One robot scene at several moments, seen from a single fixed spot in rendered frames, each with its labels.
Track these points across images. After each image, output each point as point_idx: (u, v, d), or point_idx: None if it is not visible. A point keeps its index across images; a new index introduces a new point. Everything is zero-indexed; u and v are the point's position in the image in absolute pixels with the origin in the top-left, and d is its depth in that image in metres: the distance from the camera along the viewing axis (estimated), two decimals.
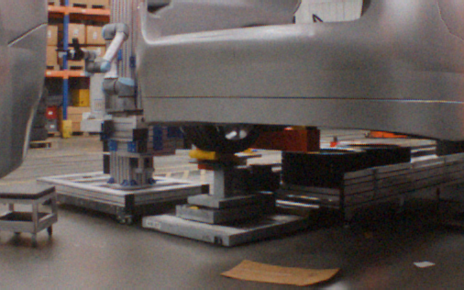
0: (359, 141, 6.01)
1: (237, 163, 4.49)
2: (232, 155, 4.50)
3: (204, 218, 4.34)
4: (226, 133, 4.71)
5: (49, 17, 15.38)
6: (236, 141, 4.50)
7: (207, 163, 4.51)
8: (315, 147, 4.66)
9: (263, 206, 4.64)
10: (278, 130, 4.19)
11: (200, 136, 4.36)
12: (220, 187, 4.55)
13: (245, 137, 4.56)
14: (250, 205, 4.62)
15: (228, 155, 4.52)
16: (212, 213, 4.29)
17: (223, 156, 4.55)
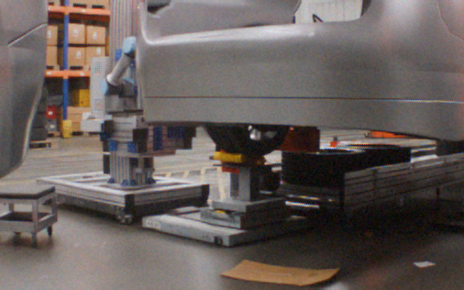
0: (359, 141, 6.01)
1: (264, 166, 4.32)
2: (259, 157, 4.34)
3: (230, 223, 4.18)
4: (251, 135, 4.55)
5: (49, 17, 15.38)
6: (262, 143, 4.33)
7: (233, 166, 4.34)
8: (315, 147, 4.66)
9: (290, 210, 4.47)
10: (278, 130, 4.19)
11: (226, 138, 4.19)
12: (246, 191, 4.38)
13: (271, 139, 4.40)
14: (277, 208, 4.45)
15: (255, 157, 4.36)
16: (239, 217, 4.12)
17: (248, 159, 4.38)
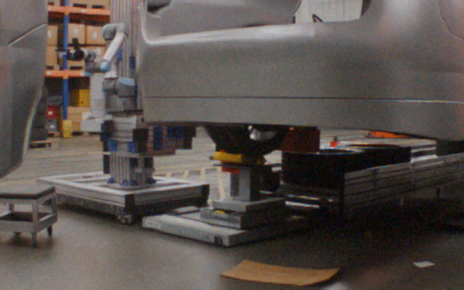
0: (359, 141, 6.01)
1: (264, 166, 4.32)
2: (259, 157, 4.34)
3: (230, 223, 4.18)
4: (251, 135, 4.55)
5: (49, 17, 15.38)
6: (262, 143, 4.33)
7: (233, 166, 4.34)
8: (315, 147, 4.66)
9: (290, 210, 4.47)
10: (278, 130, 4.19)
11: (226, 138, 4.19)
12: (246, 191, 4.38)
13: (271, 139, 4.40)
14: (277, 208, 4.45)
15: (255, 157, 4.36)
16: (239, 217, 4.12)
17: (248, 159, 4.38)
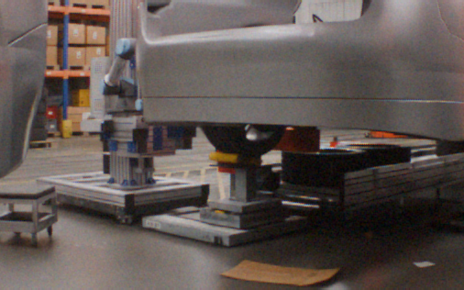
0: (359, 141, 6.01)
1: (260, 166, 4.31)
2: (255, 157, 4.32)
3: (229, 223, 4.18)
4: (248, 135, 4.53)
5: (49, 17, 15.38)
6: (259, 143, 4.32)
7: (229, 166, 4.33)
8: (315, 147, 4.66)
9: (289, 210, 4.48)
10: (278, 130, 4.19)
11: (222, 138, 4.17)
12: (242, 191, 4.37)
13: (268, 139, 4.38)
14: (276, 208, 4.46)
15: (251, 157, 4.34)
16: (238, 217, 4.13)
17: (245, 159, 4.37)
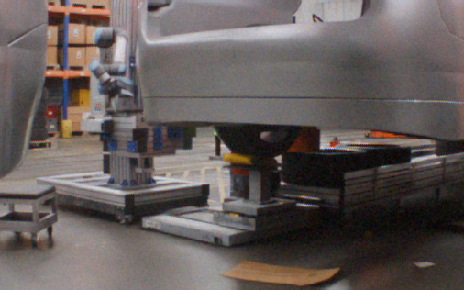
0: (359, 141, 6.01)
1: (275, 168, 4.22)
2: (270, 159, 4.23)
3: (244, 226, 4.10)
4: (261, 136, 4.44)
5: (49, 17, 15.38)
6: (273, 144, 4.23)
7: (244, 168, 4.24)
8: (315, 147, 4.66)
9: (303, 212, 4.39)
10: (278, 130, 4.19)
11: (237, 139, 4.08)
12: (257, 193, 4.28)
13: (282, 139, 4.29)
14: (291, 210, 4.37)
15: (266, 159, 4.25)
16: (254, 220, 4.04)
17: (259, 161, 4.28)
